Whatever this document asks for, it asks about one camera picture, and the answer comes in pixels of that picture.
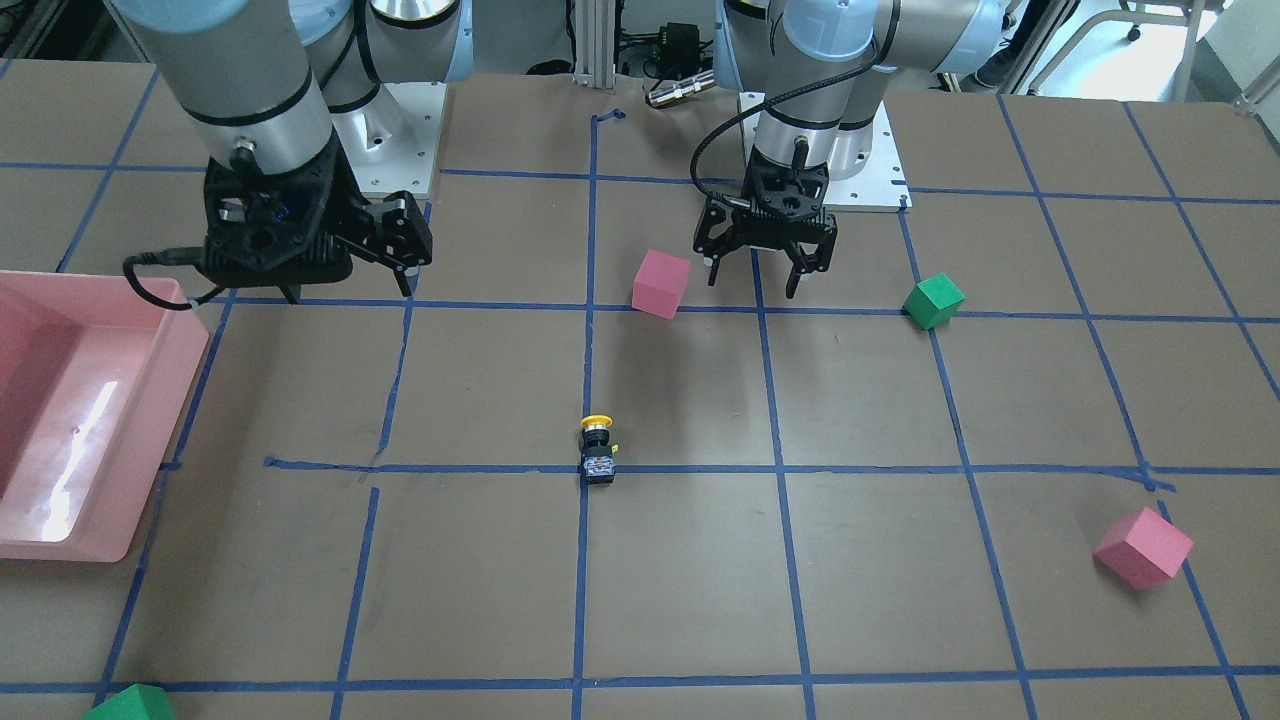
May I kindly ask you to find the pink plastic bin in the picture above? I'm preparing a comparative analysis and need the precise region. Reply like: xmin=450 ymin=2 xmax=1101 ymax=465
xmin=1 ymin=272 xmax=209 ymax=562

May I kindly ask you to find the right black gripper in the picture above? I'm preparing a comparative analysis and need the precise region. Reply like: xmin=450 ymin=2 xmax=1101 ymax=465
xmin=204 ymin=135 xmax=435 ymax=305

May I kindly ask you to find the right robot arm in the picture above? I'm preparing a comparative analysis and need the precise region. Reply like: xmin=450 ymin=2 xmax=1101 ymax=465
xmin=113 ymin=1 xmax=474 ymax=311

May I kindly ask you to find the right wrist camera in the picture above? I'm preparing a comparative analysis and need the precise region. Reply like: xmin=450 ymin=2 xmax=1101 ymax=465
xmin=204 ymin=160 xmax=356 ymax=286

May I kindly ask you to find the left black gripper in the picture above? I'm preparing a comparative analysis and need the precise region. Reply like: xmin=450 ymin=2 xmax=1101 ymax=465
xmin=692 ymin=150 xmax=838 ymax=300

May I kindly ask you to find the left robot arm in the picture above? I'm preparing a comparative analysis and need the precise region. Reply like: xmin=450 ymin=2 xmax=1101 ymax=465
xmin=690 ymin=1 xmax=1005 ymax=296

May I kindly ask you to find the green cube near bin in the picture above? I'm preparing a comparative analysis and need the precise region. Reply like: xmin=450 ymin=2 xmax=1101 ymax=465
xmin=83 ymin=684 xmax=177 ymax=720

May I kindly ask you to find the pink cube centre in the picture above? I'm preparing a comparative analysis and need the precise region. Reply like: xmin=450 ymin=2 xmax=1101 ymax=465
xmin=630 ymin=249 xmax=690 ymax=320

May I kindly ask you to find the pink cube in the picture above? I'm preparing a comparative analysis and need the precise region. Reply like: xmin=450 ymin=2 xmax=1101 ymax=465
xmin=1093 ymin=507 xmax=1196 ymax=591
xmin=630 ymin=249 xmax=690 ymax=320

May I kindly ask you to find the aluminium frame post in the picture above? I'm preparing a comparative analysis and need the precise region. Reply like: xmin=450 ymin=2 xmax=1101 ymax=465
xmin=570 ymin=0 xmax=620 ymax=92

